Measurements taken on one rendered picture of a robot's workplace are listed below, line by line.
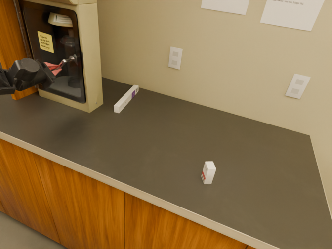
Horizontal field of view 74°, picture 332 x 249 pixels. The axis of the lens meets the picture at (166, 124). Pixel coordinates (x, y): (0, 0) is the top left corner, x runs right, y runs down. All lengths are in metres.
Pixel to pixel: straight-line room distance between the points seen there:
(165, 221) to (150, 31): 0.95
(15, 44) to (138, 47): 0.60
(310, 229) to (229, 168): 0.31
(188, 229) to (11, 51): 1.08
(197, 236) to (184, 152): 0.31
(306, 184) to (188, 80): 0.76
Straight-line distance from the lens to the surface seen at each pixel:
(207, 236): 0.86
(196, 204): 0.75
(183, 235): 0.91
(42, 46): 1.16
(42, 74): 0.98
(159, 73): 1.34
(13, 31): 1.27
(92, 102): 1.13
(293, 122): 1.33
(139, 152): 0.89
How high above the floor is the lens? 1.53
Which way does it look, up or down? 34 degrees down
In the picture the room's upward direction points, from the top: 7 degrees clockwise
